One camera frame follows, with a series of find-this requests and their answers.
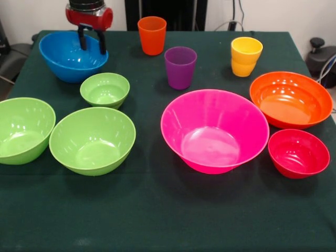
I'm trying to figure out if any purple plastic cup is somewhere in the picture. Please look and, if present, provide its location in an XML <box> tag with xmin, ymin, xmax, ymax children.
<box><xmin>164</xmin><ymin>46</ymin><xmax>198</xmax><ymax>90</ymax></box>

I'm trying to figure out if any yellow plastic cup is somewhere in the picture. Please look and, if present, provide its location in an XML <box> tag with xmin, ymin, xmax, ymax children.
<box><xmin>231</xmin><ymin>59</ymin><xmax>257</xmax><ymax>78</ymax></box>
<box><xmin>230</xmin><ymin>36</ymin><xmax>264</xmax><ymax>65</ymax></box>

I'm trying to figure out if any black office chair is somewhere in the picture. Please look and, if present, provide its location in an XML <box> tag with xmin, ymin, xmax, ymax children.
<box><xmin>0</xmin><ymin>19</ymin><xmax>40</xmax><ymax>85</ymax></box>

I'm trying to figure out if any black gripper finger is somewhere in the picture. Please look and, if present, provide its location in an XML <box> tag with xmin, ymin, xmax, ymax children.
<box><xmin>77</xmin><ymin>25</ymin><xmax>88</xmax><ymax>51</ymax></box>
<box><xmin>93</xmin><ymin>28</ymin><xmax>107</xmax><ymax>56</ymax></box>

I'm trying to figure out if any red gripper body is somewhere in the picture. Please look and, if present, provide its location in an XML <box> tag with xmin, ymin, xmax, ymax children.
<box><xmin>65</xmin><ymin>7</ymin><xmax>114</xmax><ymax>33</ymax></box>

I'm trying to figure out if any pink plastic bowl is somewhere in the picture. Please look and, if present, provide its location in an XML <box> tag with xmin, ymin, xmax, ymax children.
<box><xmin>160</xmin><ymin>89</ymin><xmax>270</xmax><ymax>175</ymax></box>

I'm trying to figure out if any black equipment base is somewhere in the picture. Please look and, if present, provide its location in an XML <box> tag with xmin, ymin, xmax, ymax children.
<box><xmin>306</xmin><ymin>37</ymin><xmax>336</xmax><ymax>77</ymax></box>

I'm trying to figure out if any large green plastic bowl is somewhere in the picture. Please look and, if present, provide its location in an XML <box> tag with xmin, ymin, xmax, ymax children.
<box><xmin>48</xmin><ymin>107</ymin><xmax>137</xmax><ymax>176</ymax></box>
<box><xmin>0</xmin><ymin>97</ymin><xmax>57</xmax><ymax>165</ymax></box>

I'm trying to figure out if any bundle of grey cables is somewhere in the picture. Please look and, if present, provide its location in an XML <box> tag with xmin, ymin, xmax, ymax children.
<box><xmin>314</xmin><ymin>54</ymin><xmax>336</xmax><ymax>91</ymax></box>

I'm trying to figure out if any orange plastic cup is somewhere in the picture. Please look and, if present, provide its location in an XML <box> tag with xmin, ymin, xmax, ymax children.
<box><xmin>137</xmin><ymin>16</ymin><xmax>167</xmax><ymax>56</ymax></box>

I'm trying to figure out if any small green plastic bowl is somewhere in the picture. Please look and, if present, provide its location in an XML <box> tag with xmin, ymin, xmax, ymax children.
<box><xmin>79</xmin><ymin>72</ymin><xmax>131</xmax><ymax>110</ymax></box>

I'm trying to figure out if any small red plastic bowl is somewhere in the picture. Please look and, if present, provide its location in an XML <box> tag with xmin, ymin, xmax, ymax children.
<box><xmin>267</xmin><ymin>128</ymin><xmax>331</xmax><ymax>180</ymax></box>

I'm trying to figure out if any blue plastic bowl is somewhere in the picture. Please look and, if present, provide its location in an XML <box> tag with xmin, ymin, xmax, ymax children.
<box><xmin>38</xmin><ymin>30</ymin><xmax>109</xmax><ymax>84</ymax></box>

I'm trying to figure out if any orange plastic bowl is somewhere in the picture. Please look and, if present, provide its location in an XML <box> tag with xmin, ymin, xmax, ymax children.
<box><xmin>249</xmin><ymin>71</ymin><xmax>333</xmax><ymax>130</ymax></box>

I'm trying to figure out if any dark green tablecloth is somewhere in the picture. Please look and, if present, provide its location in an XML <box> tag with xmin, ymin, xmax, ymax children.
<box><xmin>0</xmin><ymin>30</ymin><xmax>336</xmax><ymax>252</ymax></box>

